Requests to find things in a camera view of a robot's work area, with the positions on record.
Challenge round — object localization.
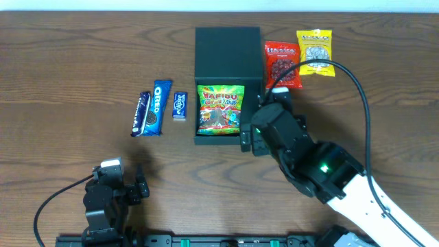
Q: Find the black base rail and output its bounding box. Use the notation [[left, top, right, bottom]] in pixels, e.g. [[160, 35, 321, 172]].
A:
[[55, 235, 340, 247]]

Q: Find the blue Oreo cookie pack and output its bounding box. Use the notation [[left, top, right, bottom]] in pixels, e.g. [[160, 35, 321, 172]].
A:
[[143, 80, 172, 136]]

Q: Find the red snack bag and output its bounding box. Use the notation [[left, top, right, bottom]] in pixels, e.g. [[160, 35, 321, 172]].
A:
[[265, 41, 302, 89]]

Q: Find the Haribo gummy worms bag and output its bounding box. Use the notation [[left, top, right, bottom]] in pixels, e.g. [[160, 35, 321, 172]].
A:
[[197, 85, 245, 135]]

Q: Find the blue Eclipse mints tin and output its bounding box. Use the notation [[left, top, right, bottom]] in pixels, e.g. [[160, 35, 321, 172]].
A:
[[172, 92, 187, 119]]

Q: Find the yellow sunflower seeds bag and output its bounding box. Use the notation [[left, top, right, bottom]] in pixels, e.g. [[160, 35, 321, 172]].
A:
[[296, 29, 335, 77]]

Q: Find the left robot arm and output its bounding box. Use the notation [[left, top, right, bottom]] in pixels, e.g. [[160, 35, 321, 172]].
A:
[[80, 165, 150, 247]]

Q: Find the Cadbury Dairy Milk bar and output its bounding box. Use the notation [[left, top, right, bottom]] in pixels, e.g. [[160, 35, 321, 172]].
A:
[[131, 91, 151, 137]]

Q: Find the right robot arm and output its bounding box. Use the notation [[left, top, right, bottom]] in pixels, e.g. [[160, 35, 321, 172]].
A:
[[251, 103, 438, 246]]

